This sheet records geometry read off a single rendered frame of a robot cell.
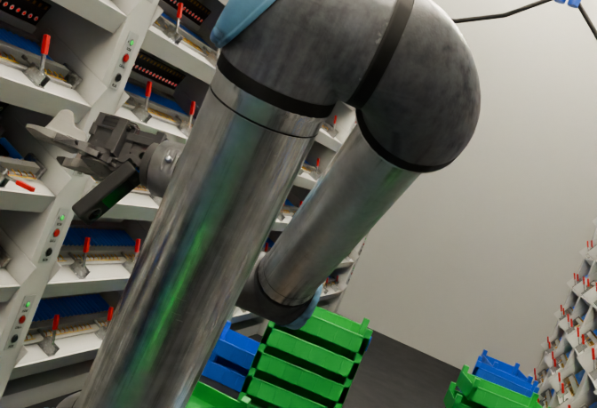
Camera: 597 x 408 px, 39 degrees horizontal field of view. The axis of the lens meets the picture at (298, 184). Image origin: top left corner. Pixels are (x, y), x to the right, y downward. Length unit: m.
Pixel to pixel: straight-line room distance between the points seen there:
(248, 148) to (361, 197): 0.19
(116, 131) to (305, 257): 0.43
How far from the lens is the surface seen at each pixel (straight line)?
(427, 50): 0.72
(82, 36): 1.77
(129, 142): 1.34
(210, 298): 0.81
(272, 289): 1.16
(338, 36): 0.70
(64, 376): 2.28
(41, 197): 1.71
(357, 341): 2.54
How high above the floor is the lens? 0.79
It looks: 2 degrees down
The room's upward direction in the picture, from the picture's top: 22 degrees clockwise
